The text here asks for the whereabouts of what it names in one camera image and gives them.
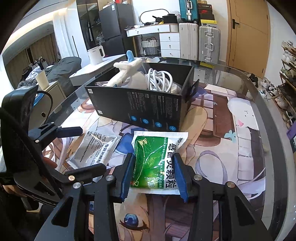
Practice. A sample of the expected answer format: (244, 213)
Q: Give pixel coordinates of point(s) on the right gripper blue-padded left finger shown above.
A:
(123, 177)

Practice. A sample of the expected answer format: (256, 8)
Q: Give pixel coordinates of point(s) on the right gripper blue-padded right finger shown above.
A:
(184, 175)

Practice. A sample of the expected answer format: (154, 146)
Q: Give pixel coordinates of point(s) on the green medicine packet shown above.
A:
(153, 170)

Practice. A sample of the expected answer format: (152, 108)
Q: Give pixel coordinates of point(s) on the silver white medicine packet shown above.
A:
(96, 148)

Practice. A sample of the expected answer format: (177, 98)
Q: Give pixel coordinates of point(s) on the white blue plush toy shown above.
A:
(127, 69)

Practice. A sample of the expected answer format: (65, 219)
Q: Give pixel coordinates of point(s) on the person's left hand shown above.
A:
(27, 186)

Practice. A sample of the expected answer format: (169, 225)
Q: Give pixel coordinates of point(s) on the black cardboard box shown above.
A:
(153, 110)

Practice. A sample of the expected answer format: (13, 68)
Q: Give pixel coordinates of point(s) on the dark grey beanbag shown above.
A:
(61, 72)

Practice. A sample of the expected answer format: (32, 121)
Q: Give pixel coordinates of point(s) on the white side cabinet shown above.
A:
(89, 71)

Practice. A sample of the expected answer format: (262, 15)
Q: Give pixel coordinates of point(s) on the purple paper bag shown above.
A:
(291, 134)

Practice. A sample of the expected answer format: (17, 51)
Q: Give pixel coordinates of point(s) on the white electric kettle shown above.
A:
(96, 55)

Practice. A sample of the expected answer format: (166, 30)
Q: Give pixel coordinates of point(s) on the wooden shoe rack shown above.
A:
(286, 91)

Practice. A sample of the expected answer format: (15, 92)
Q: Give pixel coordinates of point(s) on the woven basket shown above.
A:
(150, 47)

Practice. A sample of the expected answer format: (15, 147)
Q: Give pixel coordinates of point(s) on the white drawer desk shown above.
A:
(168, 35)

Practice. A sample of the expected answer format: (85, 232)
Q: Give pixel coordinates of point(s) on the silver suitcase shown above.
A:
(209, 44)

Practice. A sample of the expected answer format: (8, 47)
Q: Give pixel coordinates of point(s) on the white suitcase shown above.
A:
(188, 41)

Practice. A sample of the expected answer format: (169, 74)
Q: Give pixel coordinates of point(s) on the black refrigerator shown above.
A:
(114, 20)

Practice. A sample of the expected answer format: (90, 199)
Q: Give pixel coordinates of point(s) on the wooden door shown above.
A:
(248, 36)

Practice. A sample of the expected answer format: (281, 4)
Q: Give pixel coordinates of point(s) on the stack of shoe boxes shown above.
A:
(206, 15)

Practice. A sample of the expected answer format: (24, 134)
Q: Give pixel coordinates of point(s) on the teal suitcase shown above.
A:
(189, 11)

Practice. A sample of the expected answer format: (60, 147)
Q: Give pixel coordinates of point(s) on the oval mirror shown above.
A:
(152, 16)

